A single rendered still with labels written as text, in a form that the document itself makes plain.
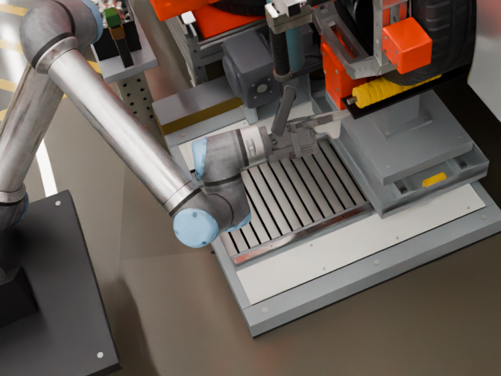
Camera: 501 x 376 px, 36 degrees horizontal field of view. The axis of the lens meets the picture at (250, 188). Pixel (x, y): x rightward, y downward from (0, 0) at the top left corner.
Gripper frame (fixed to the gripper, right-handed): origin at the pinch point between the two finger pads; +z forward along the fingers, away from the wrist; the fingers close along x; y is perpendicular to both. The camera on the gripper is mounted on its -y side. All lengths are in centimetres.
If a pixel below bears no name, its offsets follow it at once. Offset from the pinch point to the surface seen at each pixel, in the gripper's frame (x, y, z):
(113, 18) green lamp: -48, -36, -49
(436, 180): -41, 32, 30
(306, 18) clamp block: 7.3, -22.8, -5.1
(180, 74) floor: -121, -14, -35
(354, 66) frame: -17.2, -8.3, 8.4
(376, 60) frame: 0.5, -9.5, 9.9
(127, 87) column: -92, -15, -54
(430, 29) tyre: 11.5, -14.0, 20.0
